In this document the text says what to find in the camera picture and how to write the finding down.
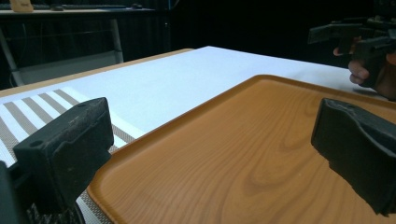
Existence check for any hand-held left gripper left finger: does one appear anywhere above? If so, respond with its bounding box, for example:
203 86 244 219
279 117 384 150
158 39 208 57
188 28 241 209
12 96 115 216

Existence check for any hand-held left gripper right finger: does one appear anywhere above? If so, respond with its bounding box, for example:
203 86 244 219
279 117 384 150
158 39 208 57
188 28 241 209
310 97 396 217

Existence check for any striped white and brown placemat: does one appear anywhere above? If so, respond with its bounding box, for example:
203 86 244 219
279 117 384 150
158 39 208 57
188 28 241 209
0 87 148 224

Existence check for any grey metal chair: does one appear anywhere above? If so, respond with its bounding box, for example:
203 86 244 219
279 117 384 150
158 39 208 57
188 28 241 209
0 18 125 88

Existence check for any brown wood-grain tray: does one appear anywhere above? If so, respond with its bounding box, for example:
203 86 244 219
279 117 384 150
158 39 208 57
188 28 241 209
86 74 396 224

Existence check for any black keyboard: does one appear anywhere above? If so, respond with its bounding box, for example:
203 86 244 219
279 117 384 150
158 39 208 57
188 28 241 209
31 3 129 11

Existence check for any tan box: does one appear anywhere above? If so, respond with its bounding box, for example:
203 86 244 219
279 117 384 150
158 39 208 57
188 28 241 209
8 0 35 13

